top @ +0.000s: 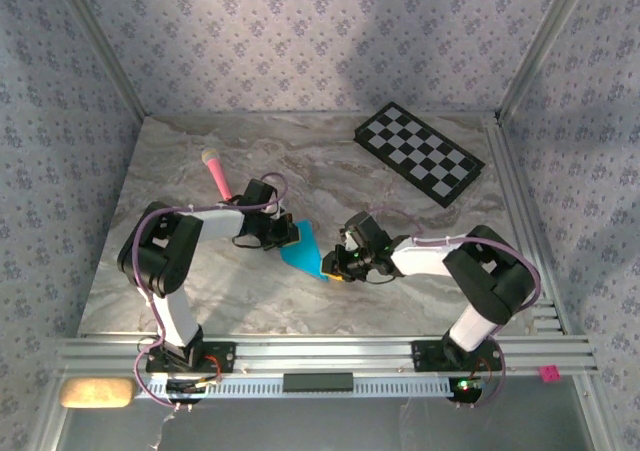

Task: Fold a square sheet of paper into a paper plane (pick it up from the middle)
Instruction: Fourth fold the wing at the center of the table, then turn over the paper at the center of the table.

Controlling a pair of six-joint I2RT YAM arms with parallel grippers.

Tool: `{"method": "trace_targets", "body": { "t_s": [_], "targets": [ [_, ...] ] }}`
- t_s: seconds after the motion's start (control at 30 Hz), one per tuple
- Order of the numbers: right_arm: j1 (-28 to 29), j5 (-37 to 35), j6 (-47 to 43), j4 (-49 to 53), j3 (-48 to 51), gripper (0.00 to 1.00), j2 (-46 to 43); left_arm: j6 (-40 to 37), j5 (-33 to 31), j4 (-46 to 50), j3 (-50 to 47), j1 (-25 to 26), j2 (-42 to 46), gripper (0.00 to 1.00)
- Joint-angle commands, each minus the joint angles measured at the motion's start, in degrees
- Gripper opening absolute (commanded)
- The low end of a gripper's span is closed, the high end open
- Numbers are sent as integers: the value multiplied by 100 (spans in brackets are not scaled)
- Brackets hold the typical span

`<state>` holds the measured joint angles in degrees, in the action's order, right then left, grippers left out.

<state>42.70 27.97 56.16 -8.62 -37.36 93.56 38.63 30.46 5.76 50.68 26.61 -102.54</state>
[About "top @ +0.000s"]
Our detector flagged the blue cloth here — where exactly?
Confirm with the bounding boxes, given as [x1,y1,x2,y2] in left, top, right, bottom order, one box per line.
[278,219,331,283]

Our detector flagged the pink toy microphone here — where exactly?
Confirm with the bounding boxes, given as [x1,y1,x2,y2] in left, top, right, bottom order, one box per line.
[200,148,234,203]

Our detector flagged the black white checkerboard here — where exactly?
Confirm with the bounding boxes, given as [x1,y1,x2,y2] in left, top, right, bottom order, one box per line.
[352,101,487,210]

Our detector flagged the controller board with green light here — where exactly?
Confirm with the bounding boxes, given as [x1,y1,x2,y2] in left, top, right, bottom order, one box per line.
[448,376,487,403]

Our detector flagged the tan oblong sponge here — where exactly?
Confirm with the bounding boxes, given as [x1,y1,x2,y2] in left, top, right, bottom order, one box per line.
[58,376,139,410]

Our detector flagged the long aluminium mounting rail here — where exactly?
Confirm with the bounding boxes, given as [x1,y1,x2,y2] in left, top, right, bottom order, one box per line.
[54,334,600,378]

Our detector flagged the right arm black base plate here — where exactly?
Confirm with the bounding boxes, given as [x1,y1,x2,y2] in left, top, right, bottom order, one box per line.
[410,339,504,374]

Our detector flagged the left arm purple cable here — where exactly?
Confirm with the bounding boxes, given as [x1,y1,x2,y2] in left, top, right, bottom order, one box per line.
[132,172,290,412]

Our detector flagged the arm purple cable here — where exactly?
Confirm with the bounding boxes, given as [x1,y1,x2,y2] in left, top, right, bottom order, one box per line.
[369,205,544,410]
[132,172,290,412]

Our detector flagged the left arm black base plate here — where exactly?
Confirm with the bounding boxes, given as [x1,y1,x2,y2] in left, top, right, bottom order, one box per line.
[144,340,237,375]

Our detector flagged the white slotted cable duct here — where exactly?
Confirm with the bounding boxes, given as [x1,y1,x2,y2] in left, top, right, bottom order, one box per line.
[134,374,456,400]

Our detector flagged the aluminium side rail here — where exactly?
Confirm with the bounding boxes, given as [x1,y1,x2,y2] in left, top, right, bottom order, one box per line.
[482,115,574,336]

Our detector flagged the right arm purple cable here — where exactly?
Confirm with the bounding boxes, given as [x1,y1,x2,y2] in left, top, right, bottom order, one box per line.
[369,205,544,410]

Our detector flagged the controller board with red wires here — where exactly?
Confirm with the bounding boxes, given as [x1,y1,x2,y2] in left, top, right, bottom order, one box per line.
[164,376,224,396]

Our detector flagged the aluminium frame post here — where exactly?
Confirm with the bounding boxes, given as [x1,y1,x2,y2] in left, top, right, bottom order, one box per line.
[497,0,596,122]
[49,0,151,120]

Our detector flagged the aluminium frame bar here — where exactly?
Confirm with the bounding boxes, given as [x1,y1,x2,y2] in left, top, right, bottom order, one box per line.
[572,375,619,451]
[27,378,69,451]

